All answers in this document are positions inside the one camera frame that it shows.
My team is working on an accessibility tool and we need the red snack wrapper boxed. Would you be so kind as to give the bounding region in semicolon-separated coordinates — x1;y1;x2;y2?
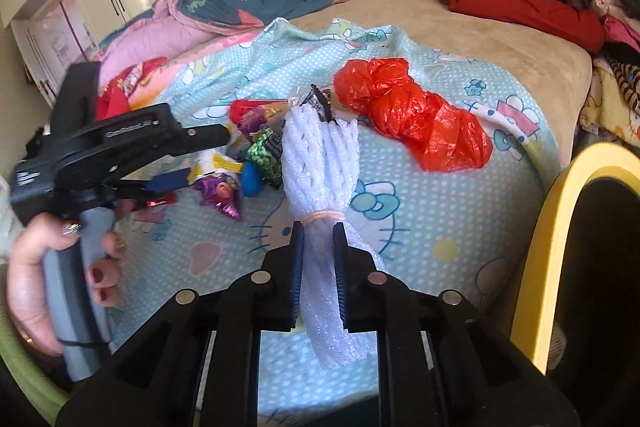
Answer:
228;99;290;126

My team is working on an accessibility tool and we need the yellow white snack wrapper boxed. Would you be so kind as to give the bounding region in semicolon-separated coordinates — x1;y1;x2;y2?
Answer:
187;151;247;186

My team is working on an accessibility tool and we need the red plastic bag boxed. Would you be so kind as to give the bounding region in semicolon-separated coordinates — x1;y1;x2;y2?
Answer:
333;57;494;173

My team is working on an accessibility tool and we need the person's left hand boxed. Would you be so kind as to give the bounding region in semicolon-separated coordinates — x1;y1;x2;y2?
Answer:
6;202;132;356

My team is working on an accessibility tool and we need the purple yellow snack wrapper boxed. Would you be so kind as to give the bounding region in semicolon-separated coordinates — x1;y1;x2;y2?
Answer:
239;104;282;144

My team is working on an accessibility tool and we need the light blue cartoon cat blanket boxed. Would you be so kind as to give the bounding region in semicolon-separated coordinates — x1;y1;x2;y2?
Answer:
106;19;559;427

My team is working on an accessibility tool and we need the dark brown snack wrapper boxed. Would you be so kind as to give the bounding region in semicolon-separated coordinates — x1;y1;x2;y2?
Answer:
309;84;337;124

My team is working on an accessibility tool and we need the small red foil wrapper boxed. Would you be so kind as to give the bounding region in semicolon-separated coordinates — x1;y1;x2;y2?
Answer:
144;191;179;211

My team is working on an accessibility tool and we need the purple foil wrapper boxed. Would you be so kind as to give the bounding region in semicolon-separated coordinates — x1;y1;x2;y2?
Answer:
192;172;244;222

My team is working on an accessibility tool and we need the red folded garment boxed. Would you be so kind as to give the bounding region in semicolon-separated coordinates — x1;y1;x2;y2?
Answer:
436;0;607;54

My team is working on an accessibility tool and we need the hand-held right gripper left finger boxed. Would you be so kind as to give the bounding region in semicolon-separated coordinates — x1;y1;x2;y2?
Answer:
55;223;307;427

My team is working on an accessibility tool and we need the green curved rim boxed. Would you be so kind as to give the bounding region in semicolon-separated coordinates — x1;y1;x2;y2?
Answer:
0;307;69;426

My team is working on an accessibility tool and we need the pink hair tie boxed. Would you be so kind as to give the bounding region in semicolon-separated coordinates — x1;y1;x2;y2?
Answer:
301;209;347;225

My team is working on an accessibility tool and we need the pink quilt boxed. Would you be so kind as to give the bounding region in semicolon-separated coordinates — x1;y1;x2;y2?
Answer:
97;0;272;74

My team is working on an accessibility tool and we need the beige bed blanket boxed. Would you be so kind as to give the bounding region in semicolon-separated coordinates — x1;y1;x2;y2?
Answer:
289;0;594;188

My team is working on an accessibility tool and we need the red cartoon printed cloth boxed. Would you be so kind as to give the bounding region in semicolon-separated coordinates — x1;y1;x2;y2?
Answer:
94;59;169;121

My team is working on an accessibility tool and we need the white foam net sleeve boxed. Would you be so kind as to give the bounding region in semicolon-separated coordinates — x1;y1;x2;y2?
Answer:
279;103;387;371

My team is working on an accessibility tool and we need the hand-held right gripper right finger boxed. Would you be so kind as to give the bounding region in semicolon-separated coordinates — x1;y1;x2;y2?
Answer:
333;224;582;427

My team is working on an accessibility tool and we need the yellow printed blanket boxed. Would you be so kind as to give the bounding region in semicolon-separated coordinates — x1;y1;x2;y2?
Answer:
579;56;640;148

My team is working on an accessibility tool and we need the green black snack wrapper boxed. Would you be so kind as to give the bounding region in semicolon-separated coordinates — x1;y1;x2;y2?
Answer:
244;129;286;188

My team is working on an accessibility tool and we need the yellow rimmed bin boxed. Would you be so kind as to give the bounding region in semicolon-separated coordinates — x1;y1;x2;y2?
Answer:
509;141;640;408

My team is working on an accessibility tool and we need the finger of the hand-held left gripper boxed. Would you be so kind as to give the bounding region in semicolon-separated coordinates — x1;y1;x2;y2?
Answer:
171;123;232;154
117;173;194;203

